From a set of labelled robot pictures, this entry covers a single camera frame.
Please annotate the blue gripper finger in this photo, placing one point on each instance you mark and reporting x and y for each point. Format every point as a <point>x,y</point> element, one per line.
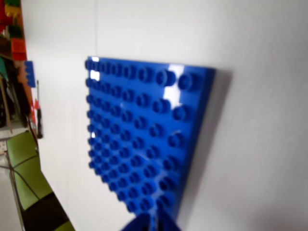
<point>144,223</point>
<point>168,225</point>

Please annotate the colourful toy block pile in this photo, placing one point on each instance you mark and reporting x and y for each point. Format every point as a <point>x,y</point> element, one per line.
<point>9,14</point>

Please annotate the blue 8x8 studded baseplate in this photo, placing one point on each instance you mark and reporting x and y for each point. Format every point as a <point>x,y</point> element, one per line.
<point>134,120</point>

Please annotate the green office chair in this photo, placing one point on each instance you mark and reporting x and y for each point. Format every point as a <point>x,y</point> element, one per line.
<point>24,154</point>

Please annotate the black upright rod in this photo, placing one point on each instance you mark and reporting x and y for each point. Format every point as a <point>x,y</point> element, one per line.
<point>39,113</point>

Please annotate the small blue toy brick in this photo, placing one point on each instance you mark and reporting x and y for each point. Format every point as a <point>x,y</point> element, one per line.
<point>29,73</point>

